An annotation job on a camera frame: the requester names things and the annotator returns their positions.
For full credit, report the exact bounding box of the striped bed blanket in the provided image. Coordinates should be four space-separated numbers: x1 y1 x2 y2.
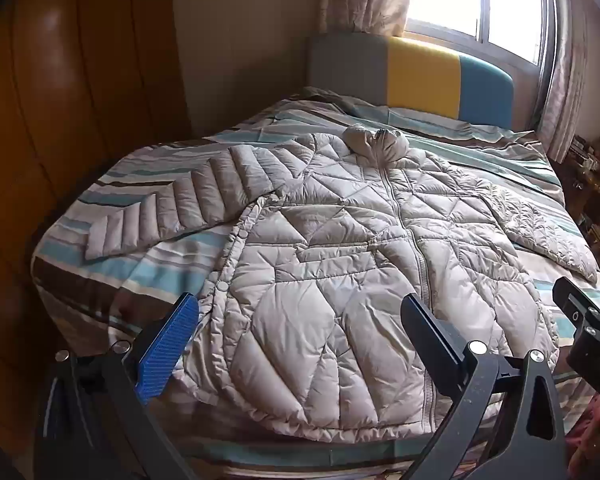
30 86 600 480

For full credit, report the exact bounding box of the window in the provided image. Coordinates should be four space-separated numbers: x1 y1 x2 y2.
405 0 556 66

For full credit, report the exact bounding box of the grey yellow blue headboard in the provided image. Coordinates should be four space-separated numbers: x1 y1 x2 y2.
307 34 515 131

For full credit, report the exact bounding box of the cluttered wooden shelf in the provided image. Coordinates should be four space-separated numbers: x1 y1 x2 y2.
565 135 600 281

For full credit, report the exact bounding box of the person's right forearm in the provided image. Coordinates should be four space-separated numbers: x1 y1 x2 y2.
565 390 600 480

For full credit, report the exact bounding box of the wooden wardrobe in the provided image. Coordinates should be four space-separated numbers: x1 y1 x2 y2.
0 0 191 480

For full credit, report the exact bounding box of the beige quilted down jacket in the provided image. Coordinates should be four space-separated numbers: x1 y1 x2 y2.
84 124 600 443

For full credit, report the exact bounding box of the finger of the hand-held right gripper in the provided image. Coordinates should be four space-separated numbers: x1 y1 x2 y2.
552 276 600 333

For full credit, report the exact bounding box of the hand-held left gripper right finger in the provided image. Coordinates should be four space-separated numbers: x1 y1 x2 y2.
401 294 566 480

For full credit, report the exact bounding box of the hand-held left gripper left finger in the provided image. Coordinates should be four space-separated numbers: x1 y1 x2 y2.
34 292 201 480

